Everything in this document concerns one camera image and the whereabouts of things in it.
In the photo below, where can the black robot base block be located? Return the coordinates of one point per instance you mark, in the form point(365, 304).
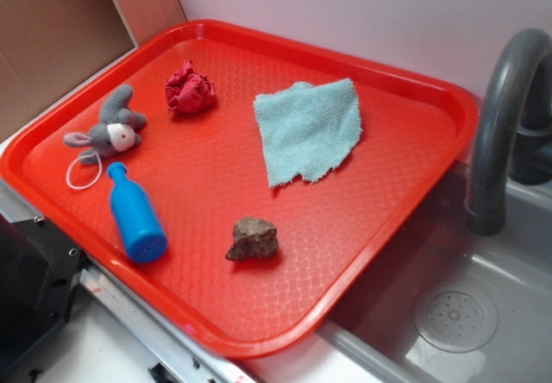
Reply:
point(40, 269)

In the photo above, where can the brown rock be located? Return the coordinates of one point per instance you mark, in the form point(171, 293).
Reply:
point(253, 238)

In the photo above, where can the red plastic tray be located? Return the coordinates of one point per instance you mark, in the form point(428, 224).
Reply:
point(205, 171)

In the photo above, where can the light blue towel cloth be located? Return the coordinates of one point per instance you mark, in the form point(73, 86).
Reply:
point(307, 130)

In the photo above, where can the crumpled red cloth ball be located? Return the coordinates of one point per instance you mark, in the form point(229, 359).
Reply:
point(187, 91)

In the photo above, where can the blue plastic toy bottle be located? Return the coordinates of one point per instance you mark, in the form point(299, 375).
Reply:
point(143, 236)

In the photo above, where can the grey plush bunny toy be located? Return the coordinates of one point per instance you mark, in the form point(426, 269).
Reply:
point(115, 133)

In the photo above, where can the grey plastic toy sink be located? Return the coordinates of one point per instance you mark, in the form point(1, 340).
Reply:
point(373, 324)

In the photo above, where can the round grey sink drain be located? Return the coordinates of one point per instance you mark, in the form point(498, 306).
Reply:
point(455, 320)

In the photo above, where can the grey toy faucet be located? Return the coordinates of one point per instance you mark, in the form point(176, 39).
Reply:
point(513, 138)

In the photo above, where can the brown cardboard panel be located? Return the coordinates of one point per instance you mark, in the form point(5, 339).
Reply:
point(51, 47)

